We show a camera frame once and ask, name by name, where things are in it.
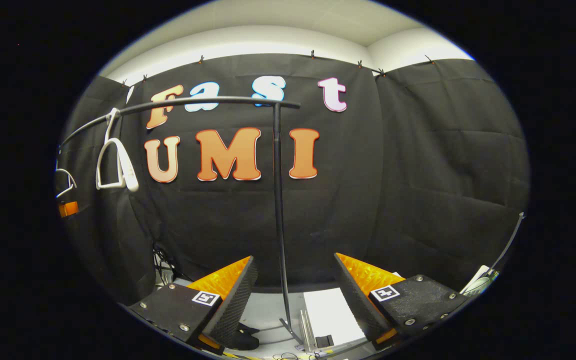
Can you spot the small black box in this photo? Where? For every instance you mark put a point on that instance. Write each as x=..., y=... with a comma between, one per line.
x=324, y=341

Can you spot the black backdrop cloth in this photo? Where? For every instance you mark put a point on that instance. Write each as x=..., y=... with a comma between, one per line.
x=418, y=175

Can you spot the black stand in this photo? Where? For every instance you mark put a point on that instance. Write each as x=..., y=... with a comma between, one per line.
x=479, y=282

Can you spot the ribbed metal panel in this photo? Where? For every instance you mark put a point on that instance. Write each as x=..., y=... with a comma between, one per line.
x=308, y=332

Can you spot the dark floor object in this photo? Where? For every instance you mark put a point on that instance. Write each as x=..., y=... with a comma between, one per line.
x=243, y=342

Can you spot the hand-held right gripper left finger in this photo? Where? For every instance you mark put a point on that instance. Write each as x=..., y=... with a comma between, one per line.
x=233, y=305

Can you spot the black metal clothes rack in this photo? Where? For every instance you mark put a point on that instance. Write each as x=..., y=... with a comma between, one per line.
x=278, y=200

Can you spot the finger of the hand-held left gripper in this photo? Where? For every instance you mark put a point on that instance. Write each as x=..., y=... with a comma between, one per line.
x=68, y=209

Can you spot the white plastic hanger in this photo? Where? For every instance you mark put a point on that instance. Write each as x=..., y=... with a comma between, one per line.
x=68, y=173
x=130, y=177

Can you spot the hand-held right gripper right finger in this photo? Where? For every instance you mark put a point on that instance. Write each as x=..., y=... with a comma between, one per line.
x=358, y=302

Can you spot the white floor board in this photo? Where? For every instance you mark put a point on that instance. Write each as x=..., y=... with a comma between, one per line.
x=330, y=315

